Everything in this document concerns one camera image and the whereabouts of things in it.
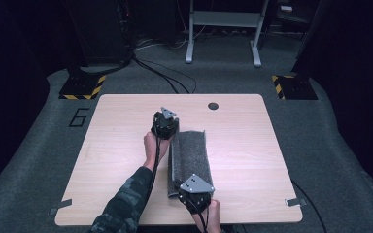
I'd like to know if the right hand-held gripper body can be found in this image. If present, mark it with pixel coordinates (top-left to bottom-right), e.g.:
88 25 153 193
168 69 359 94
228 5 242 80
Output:
177 173 216 215

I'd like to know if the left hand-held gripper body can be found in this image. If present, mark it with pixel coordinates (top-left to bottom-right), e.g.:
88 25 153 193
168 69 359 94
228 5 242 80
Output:
151 106 180 141

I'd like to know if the grey fuzzy cloth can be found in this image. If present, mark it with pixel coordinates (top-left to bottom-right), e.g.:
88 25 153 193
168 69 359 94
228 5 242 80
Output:
167 118 215 199

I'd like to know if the person's left hand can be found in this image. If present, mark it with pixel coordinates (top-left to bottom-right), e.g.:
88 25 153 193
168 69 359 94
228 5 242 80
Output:
143 130 171 172

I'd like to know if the person's right hand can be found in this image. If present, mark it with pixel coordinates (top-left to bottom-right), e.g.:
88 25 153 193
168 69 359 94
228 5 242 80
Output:
191 199 223 233

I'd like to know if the grey tape strip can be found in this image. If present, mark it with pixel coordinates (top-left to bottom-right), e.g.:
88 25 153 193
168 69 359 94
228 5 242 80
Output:
49 198 73 216
285 197 308 208

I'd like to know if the black cabinet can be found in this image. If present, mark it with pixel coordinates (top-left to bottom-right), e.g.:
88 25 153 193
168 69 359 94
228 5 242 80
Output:
65 0 134 67

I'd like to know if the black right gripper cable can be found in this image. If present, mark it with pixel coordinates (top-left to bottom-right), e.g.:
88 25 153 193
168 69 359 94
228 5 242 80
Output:
187 197 209 233

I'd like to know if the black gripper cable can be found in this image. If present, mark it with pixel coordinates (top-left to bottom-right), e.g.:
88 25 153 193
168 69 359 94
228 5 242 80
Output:
145 125 163 208
187 197 209 233

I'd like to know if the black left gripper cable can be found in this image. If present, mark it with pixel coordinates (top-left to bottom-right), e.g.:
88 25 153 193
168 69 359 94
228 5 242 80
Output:
145 125 163 208

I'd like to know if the black floor cable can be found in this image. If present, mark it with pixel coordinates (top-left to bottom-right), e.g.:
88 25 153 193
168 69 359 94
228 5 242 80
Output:
131 53 197 95
290 180 328 233

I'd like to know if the hazard-striped black base plate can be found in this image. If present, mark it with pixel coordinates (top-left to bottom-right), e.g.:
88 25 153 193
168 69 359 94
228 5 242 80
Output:
58 74 107 101
270 74 319 101

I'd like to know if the white metal stand frame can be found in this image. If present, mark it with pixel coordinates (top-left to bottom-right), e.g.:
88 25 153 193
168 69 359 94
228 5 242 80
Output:
185 0 270 68

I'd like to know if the black stand post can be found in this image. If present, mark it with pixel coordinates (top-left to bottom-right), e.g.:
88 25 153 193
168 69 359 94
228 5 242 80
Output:
290 0 327 79

